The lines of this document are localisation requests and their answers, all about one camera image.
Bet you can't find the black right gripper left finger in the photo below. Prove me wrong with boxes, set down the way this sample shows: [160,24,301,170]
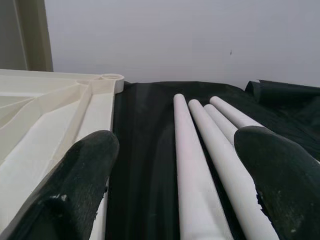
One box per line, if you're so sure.
[3,130,120,240]

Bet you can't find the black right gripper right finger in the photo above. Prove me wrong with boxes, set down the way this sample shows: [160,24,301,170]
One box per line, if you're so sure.
[233,125,320,240]

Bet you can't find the white tapered plastic table leg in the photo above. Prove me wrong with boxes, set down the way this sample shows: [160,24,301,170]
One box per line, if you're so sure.
[173,94,235,240]
[188,99,280,240]
[204,104,241,161]
[209,96,265,132]

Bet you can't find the white plastic children table top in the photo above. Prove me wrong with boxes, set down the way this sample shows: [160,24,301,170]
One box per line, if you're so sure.
[0,69,125,240]

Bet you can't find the black cloth table cover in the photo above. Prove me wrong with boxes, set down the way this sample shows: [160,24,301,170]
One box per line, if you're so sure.
[104,79,320,240]

